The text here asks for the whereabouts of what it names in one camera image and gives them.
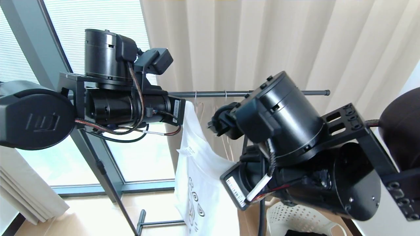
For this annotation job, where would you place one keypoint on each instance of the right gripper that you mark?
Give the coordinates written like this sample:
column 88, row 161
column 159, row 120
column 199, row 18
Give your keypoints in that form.
column 328, row 183

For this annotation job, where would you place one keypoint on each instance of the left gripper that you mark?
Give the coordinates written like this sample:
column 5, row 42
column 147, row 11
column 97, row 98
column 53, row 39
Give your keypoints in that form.
column 111, row 108

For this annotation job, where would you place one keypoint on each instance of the pink clothes hanger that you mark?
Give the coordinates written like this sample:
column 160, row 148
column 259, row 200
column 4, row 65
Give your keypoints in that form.
column 196, row 98
column 225, row 95

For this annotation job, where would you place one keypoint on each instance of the white printed t-shirt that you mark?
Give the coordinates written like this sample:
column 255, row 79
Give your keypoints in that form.
column 197, row 157

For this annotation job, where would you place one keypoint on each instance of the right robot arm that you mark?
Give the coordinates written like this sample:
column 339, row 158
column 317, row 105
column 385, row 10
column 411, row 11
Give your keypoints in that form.
column 282, row 111

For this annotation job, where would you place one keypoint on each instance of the white laundry basket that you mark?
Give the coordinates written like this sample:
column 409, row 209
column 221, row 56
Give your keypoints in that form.
column 295, row 216

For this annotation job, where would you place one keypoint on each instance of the black clothes rack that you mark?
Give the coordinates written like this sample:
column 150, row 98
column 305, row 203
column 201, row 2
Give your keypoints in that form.
column 210, row 93

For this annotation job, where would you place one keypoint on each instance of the black garment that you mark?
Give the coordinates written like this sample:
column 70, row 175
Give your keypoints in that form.
column 298, row 233

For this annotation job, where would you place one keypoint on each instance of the window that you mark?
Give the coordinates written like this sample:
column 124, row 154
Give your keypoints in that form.
column 19, row 49

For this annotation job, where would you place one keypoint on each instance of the beige curtain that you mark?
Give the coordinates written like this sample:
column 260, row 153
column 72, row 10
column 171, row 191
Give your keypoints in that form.
column 23, row 190
column 246, row 39

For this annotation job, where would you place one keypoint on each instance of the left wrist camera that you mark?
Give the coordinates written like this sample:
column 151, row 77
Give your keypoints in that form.
column 160, row 62

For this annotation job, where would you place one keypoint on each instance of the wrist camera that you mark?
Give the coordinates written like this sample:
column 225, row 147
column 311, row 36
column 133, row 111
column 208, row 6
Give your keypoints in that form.
column 160, row 62
column 226, row 121

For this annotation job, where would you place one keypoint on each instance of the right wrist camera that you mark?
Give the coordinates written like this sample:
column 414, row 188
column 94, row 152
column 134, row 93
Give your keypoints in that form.
column 226, row 121

